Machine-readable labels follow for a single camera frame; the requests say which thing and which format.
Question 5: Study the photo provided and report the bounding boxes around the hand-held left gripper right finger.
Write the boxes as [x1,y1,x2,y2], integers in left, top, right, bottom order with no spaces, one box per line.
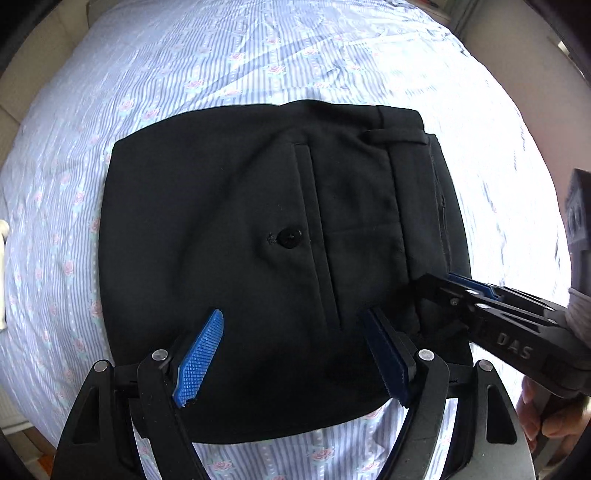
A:
[361,307,536,480]

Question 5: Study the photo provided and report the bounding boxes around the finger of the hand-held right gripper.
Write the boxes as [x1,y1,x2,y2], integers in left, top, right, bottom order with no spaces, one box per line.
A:
[416,272,490,344]
[445,272,561,319]

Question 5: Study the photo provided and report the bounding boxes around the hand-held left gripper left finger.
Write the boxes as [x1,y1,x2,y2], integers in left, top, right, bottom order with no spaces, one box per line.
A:
[54,308,225,480]

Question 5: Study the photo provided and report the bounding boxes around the black pants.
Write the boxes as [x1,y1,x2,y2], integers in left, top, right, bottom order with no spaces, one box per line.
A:
[98,99,472,444]

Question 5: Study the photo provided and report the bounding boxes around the folded beige pants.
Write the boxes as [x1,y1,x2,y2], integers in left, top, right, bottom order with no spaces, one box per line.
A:
[0,220,10,330]

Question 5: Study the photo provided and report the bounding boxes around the person's right hand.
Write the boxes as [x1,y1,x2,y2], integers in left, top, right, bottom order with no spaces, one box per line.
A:
[516,378,591,455]

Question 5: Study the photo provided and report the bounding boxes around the bed with blue striped sheet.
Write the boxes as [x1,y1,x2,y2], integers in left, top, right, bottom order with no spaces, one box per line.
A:
[0,0,573,480]

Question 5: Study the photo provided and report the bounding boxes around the white ribbed wardrobe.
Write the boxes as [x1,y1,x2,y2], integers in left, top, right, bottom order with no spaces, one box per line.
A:
[0,9,61,139]

